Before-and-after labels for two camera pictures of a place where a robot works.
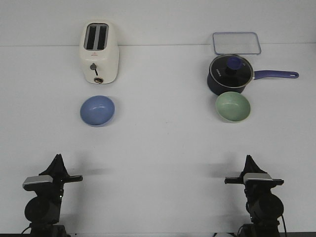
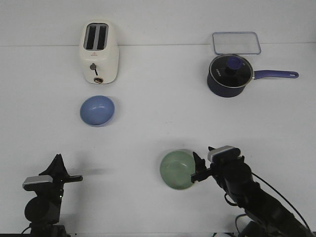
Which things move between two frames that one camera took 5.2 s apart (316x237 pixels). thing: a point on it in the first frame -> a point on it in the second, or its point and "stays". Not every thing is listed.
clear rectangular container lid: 242,43 stays
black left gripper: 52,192 stays
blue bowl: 98,110 stays
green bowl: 233,107 -> 177,167
